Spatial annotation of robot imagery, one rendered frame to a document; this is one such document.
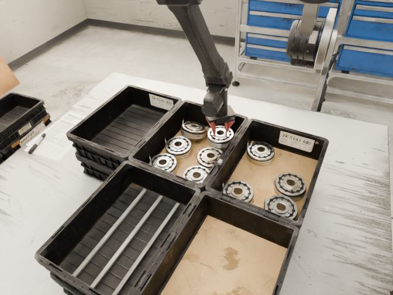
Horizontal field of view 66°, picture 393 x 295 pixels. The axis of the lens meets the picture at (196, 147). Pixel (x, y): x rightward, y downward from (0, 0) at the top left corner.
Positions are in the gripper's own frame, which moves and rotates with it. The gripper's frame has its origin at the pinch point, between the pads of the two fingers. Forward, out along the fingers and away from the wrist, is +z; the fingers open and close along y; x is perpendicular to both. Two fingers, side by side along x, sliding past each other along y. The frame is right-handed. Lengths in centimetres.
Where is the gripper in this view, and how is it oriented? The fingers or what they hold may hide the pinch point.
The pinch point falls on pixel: (220, 131)
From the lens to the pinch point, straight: 117.8
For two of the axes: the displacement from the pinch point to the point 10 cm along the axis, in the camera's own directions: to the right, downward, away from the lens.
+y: 9.6, -2.5, 1.6
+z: 0.7, 7.2, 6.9
